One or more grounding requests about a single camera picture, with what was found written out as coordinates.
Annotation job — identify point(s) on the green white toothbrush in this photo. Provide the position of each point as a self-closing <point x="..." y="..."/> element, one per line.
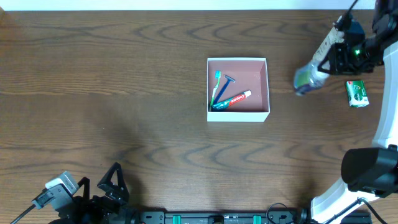
<point x="218" y="78"/>

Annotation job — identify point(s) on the red Colgate toothpaste tube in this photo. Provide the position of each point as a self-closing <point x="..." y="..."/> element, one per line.
<point x="223" y="105"/>

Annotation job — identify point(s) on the green soap bar package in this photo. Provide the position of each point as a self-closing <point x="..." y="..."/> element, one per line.
<point x="357" y="95"/>

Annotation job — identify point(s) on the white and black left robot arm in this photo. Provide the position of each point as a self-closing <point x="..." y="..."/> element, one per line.
<point x="124" y="216"/>

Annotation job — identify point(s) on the white lotion tube with leaves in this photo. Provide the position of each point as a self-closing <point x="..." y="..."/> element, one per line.
<point x="334" y="36"/>

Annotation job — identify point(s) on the clear foam pump bottle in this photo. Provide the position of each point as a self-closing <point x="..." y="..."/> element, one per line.
<point x="308" y="78"/>

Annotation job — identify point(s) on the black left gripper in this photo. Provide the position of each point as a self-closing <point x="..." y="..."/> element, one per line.
<point x="97" y="198"/>

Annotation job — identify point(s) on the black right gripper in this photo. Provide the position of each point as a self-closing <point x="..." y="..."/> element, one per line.
<point x="336" y="58"/>

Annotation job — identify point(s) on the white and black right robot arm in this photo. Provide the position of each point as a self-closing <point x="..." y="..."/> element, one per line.
<point x="367" y="174"/>

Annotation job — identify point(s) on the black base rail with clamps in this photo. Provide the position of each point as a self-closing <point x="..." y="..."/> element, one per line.
<point x="276" y="213"/>

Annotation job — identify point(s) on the white box with pink interior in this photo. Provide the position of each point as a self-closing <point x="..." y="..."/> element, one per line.
<point x="250" y="73"/>

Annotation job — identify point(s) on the blue disposable razor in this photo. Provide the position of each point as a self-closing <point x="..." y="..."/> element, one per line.
<point x="228" y="80"/>

